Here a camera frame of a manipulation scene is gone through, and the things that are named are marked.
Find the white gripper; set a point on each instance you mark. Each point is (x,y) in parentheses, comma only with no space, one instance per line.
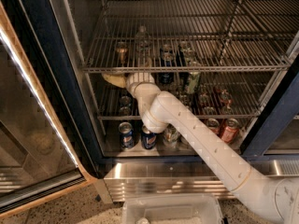
(139,78)

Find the orange can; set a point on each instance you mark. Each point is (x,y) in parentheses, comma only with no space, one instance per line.
(122,52)

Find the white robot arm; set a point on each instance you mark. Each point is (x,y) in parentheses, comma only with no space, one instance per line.
(276,200)

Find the blue can middle shelf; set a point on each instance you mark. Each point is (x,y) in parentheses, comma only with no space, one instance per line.
(167,60)

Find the green can middle shelf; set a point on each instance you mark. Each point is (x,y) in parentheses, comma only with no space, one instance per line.
(187,58)

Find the blue pepsi can left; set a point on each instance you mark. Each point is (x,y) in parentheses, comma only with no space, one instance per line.
(126,133)

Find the blue pepsi can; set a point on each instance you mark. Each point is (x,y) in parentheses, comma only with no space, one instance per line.
(126,133)
(148,138)

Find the blue pepsi can right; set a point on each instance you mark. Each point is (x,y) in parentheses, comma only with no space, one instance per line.
(148,138)

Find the white green can left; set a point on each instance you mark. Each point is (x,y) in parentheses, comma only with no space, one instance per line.
(170,136)

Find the red soda can left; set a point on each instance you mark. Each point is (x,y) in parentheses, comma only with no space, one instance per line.
(213,125)

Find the red soda can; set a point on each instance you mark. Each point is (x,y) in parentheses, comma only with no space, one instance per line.
(213,125)
(229,130)

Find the stainless steel fridge base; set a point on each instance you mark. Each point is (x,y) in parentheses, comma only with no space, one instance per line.
(131,180)

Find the red soda can right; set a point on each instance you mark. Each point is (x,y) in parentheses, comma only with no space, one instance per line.
(229,130)

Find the open glass fridge door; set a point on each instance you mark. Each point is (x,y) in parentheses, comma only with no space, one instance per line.
(37,161)

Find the clear plastic water bottle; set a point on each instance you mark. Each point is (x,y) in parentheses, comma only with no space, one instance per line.
(142,46)

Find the clear plastic bin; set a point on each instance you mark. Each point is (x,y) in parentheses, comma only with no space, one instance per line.
(172,209)

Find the middle wire shelf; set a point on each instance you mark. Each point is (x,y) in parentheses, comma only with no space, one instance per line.
(238,95)

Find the wire shelf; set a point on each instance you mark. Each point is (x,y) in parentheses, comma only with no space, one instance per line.
(226,35)
(238,95)

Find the top wire shelf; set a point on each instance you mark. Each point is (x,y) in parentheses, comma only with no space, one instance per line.
(226,35)

